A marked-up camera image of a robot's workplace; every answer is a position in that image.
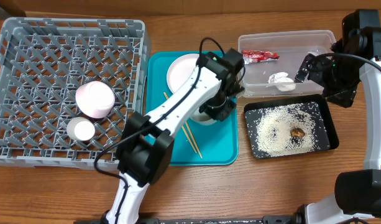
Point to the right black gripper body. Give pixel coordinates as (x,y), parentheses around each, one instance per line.
(310,72)

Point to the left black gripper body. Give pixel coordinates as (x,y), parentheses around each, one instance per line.
(221,106)

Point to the grey bowl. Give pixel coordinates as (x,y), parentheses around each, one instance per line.
(202,118)

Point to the white tissue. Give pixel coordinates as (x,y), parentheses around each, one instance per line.
(282,81)

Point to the wooden chopstick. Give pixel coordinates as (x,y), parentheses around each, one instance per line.
(184,130)
(187,127)

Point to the large white round plate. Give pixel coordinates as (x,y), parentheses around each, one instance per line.
(180,70)

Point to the red snack wrapper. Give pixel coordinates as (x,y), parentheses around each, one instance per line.
(256,56)

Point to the dark brown food lump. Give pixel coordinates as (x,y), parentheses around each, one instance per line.
(297,133)

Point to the white rice pile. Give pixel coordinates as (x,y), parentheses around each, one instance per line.
(269,129)

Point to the small pink bowl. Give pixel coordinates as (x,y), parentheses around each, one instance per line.
(95,99)

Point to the white cup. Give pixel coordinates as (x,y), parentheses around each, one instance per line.
(81,129)

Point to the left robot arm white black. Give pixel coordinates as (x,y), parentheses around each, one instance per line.
(145,149)

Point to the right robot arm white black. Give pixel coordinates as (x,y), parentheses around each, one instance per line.
(357,194)

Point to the clear plastic bin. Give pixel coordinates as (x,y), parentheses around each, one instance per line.
(292,47)

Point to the teal plastic serving tray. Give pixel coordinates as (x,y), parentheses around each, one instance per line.
(218,142)

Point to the black rectangular tray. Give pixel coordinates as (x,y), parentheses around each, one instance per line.
(322,104)

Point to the grey plastic dish rack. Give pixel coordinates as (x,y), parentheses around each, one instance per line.
(42,64)

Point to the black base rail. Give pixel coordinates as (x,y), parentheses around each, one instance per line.
(271,219)

